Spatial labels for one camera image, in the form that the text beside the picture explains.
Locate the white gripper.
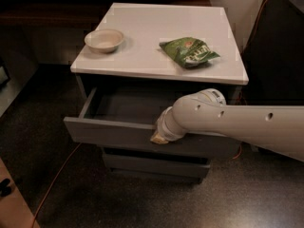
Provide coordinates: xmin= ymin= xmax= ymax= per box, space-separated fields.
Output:
xmin=150 ymin=106 xmax=186 ymax=144

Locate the grey top drawer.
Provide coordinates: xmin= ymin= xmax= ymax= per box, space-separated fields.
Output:
xmin=64 ymin=86 xmax=240 ymax=158

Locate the grey drawer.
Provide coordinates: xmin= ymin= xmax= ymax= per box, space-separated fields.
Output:
xmin=103 ymin=154 xmax=210 ymax=179
xmin=64 ymin=86 xmax=240 ymax=158

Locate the green jalapeno chip bag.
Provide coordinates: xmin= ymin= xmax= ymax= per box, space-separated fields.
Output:
xmin=159 ymin=37 xmax=219 ymax=68

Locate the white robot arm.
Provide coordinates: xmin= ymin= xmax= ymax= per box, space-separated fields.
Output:
xmin=151 ymin=88 xmax=304 ymax=162

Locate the grey bottom drawer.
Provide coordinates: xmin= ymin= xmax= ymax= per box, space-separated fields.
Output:
xmin=103 ymin=154 xmax=210 ymax=179

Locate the grey drawer cabinet white top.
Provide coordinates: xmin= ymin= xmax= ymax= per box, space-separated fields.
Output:
xmin=71 ymin=3 xmax=249 ymax=183

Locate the white paper bowl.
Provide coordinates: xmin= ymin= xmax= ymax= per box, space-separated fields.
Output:
xmin=85 ymin=29 xmax=124 ymax=53

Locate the black object on wood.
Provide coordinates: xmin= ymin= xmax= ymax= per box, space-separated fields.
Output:
xmin=0 ymin=179 xmax=11 ymax=197

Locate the light wooden board corner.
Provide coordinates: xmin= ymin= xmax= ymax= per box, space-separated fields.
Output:
xmin=0 ymin=159 xmax=40 ymax=228

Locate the dark wooden shelf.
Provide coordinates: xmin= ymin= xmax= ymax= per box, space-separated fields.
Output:
xmin=0 ymin=0 xmax=211 ymax=29

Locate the orange cable on floor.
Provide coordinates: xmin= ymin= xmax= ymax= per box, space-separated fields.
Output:
xmin=29 ymin=142 xmax=243 ymax=228

